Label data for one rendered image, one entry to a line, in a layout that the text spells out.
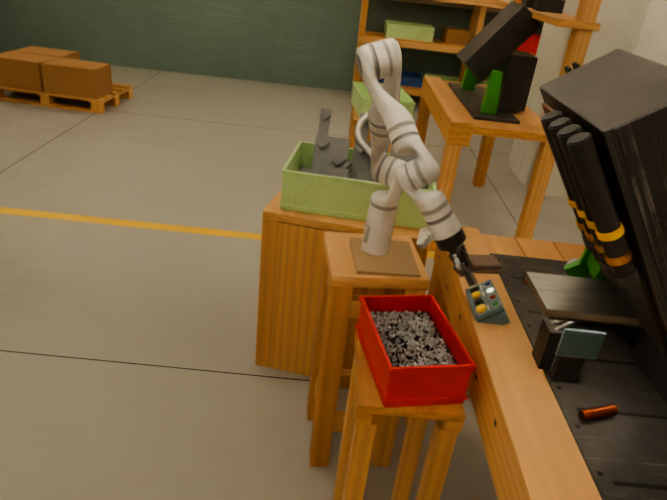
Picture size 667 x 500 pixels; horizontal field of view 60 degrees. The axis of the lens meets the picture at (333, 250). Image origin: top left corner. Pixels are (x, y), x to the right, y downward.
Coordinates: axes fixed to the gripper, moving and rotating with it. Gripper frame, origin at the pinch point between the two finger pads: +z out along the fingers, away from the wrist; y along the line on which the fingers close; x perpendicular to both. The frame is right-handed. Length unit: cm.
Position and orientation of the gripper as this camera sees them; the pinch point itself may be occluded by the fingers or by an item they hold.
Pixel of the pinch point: (470, 279)
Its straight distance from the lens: 151.5
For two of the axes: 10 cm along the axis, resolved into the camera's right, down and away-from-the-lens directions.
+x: -8.5, 3.5, 4.0
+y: 2.3, -4.3, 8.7
